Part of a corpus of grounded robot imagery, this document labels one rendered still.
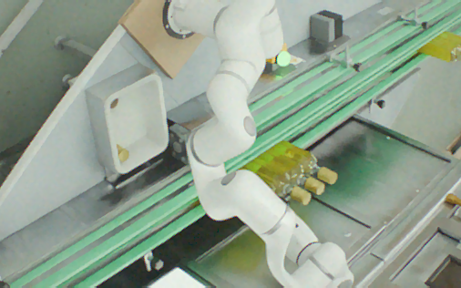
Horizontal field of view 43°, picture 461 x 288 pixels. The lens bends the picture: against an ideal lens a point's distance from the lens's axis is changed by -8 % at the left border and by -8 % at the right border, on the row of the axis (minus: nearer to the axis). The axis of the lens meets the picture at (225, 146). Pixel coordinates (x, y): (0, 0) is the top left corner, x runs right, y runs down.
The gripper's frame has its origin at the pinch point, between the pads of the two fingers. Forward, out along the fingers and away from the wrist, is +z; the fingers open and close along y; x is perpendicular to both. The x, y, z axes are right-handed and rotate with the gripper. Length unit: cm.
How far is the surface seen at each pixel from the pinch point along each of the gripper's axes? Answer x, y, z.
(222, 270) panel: 14.1, -12.4, 3.1
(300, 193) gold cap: -10.2, 1.7, 3.4
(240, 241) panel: 4.3, -12.5, 10.1
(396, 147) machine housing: -65, -16, 22
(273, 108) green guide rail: -17.1, 13.6, 25.5
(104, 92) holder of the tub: 28, 34, 28
